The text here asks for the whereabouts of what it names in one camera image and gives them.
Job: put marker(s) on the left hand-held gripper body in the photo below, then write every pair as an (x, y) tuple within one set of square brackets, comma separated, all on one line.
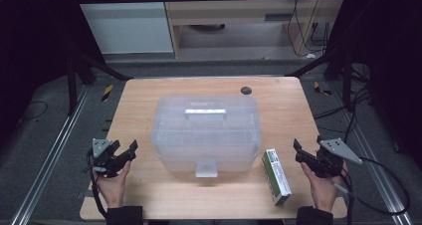
[(101, 147)]

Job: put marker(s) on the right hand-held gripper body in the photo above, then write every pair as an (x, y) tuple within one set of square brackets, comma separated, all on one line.
[(336, 150)]

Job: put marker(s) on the green and white carton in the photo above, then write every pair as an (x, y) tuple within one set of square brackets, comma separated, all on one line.
[(277, 177)]

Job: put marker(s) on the clear plastic storage box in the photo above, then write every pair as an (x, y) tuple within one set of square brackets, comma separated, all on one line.
[(205, 135)]

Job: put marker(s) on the person's left hand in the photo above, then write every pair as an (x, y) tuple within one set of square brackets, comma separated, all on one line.
[(112, 188)]

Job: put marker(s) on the person's right hand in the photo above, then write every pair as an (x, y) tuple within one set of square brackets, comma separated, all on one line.
[(321, 191)]

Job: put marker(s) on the grey tape strip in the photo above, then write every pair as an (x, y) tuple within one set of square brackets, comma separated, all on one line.
[(87, 193)]

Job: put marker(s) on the yellow black striped tape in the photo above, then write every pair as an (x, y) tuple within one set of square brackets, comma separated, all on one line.
[(107, 93), (321, 89)]

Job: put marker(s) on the black metal stand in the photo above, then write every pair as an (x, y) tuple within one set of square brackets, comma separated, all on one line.
[(71, 85), (346, 82)]

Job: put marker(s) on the small white plug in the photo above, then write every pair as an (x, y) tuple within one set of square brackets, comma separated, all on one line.
[(311, 55)]

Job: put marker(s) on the black round table grommet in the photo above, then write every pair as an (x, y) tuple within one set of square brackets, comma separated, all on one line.
[(246, 90)]

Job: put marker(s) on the black curtain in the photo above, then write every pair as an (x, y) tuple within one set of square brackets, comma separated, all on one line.
[(33, 52), (391, 52)]

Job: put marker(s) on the white cabinet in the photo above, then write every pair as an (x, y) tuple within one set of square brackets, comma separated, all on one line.
[(126, 26)]

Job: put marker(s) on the light wooden desk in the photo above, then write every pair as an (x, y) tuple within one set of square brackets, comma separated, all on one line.
[(232, 11)]

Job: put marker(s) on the aluminium floor rail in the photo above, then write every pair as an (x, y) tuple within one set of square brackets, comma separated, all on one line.
[(375, 172), (49, 152)]

